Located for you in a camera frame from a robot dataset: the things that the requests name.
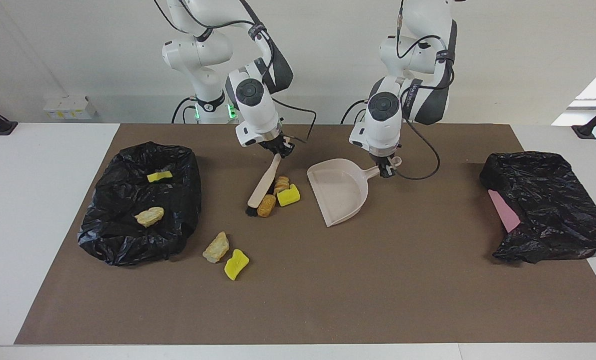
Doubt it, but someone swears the beige plastic dustpan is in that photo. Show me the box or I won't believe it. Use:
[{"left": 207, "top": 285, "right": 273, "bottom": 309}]
[{"left": 306, "top": 156, "right": 402, "bottom": 228}]

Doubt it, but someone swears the pale beige food chunk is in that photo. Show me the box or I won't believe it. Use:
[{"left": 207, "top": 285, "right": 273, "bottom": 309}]
[{"left": 202, "top": 231, "right": 230, "bottom": 264}]

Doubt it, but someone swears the black plastic trash bag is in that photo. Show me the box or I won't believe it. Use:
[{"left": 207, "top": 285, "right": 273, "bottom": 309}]
[{"left": 479, "top": 151, "right": 596, "bottom": 265}]

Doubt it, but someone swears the right black trash bag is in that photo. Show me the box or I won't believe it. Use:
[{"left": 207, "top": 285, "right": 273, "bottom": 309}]
[{"left": 77, "top": 141, "right": 202, "bottom": 267}]

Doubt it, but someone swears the brown table mat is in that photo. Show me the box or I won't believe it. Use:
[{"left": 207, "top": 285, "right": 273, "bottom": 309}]
[{"left": 14, "top": 123, "right": 596, "bottom": 346}]

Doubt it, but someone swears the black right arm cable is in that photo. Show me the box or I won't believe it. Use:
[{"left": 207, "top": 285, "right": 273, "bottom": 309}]
[{"left": 154, "top": 0, "right": 318, "bottom": 146}]

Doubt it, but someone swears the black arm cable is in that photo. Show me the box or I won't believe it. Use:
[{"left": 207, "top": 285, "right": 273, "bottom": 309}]
[
  {"left": 395, "top": 0, "right": 459, "bottom": 181},
  {"left": 154, "top": 0, "right": 318, "bottom": 146}
]

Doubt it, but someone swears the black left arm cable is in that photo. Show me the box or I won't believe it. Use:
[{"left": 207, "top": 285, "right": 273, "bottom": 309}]
[{"left": 395, "top": 0, "right": 459, "bottom": 181}]

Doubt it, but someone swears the black base cable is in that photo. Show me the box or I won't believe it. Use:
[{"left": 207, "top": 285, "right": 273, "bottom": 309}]
[
  {"left": 341, "top": 98, "right": 373, "bottom": 125},
  {"left": 172, "top": 96, "right": 198, "bottom": 125}
]

